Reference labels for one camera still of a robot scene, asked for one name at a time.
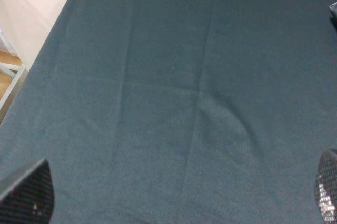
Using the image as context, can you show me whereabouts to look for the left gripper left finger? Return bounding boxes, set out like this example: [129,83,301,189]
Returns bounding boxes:
[1,159,55,223]

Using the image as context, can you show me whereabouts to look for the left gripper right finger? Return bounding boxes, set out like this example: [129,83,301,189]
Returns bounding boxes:
[314,149,336,223]

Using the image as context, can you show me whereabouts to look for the black tablecloth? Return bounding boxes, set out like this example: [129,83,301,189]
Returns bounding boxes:
[1,0,336,223]

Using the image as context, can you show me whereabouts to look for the black leather wallet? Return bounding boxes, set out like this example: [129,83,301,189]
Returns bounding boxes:
[329,2,337,28]

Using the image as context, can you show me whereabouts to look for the metal table frame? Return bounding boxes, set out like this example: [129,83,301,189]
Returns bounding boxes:
[1,30,28,122]

